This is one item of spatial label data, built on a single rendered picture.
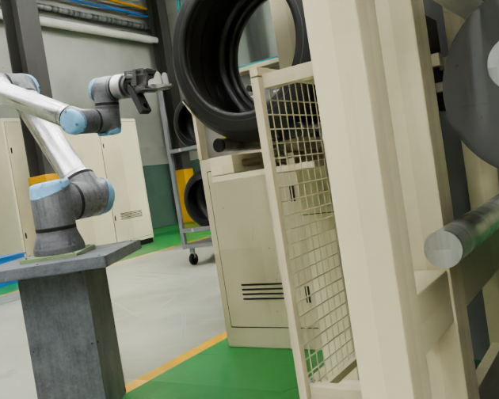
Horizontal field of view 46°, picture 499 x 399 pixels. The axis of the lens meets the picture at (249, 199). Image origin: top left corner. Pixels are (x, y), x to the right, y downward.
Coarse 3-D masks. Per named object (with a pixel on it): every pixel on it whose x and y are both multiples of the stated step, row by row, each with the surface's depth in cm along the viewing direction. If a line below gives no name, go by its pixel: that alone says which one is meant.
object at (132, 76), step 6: (126, 72) 212; (132, 72) 208; (138, 72) 207; (144, 72) 206; (150, 72) 208; (126, 78) 212; (132, 78) 211; (138, 78) 208; (144, 78) 206; (150, 78) 209; (120, 84) 211; (126, 84) 212; (132, 84) 211; (138, 84) 208; (144, 84) 207; (126, 90) 213; (138, 90) 208; (144, 90) 206; (150, 90) 208
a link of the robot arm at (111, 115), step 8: (96, 104) 218; (104, 104) 217; (112, 104) 218; (104, 112) 216; (112, 112) 218; (104, 120) 214; (112, 120) 218; (120, 120) 223; (104, 128) 216; (112, 128) 219; (120, 128) 222
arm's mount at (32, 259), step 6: (90, 246) 226; (72, 252) 212; (78, 252) 212; (84, 252) 218; (30, 258) 214; (36, 258) 211; (42, 258) 211; (48, 258) 211; (54, 258) 211; (60, 258) 211
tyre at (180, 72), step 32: (192, 0) 179; (224, 0) 199; (256, 0) 199; (288, 0) 162; (192, 32) 196; (224, 32) 206; (192, 64) 198; (224, 64) 208; (192, 96) 184; (224, 96) 207; (288, 96) 166; (224, 128) 180; (256, 128) 174
